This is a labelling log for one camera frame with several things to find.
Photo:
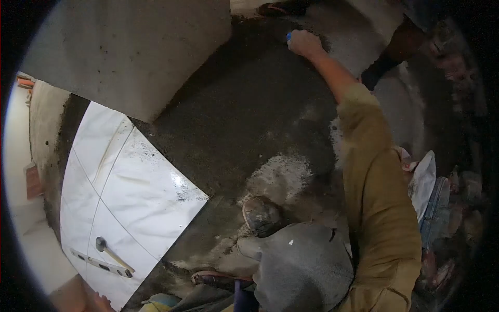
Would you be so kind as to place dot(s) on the blue denim cloth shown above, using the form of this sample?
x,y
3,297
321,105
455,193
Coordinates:
x,y
436,212

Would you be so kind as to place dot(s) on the person's right fingers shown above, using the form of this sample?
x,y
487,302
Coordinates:
x,y
293,42

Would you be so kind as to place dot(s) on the grey spirit level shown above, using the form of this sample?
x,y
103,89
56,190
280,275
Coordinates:
x,y
100,266

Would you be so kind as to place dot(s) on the person's right hand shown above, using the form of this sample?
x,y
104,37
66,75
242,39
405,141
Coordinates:
x,y
308,43

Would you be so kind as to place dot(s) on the yellow and teal bag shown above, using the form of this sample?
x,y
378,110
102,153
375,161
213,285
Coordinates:
x,y
160,302

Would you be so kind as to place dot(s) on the red brick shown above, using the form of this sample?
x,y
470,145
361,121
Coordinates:
x,y
33,181

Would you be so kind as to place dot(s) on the white plastic bag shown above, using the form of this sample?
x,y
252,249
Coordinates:
x,y
423,185

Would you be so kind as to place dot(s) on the person's left hand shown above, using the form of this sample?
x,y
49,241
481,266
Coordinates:
x,y
102,304

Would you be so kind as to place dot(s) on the large white marble tile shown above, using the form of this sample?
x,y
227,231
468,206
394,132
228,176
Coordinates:
x,y
91,152
144,195

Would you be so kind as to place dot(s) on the person's legs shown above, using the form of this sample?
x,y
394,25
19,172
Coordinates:
x,y
302,265

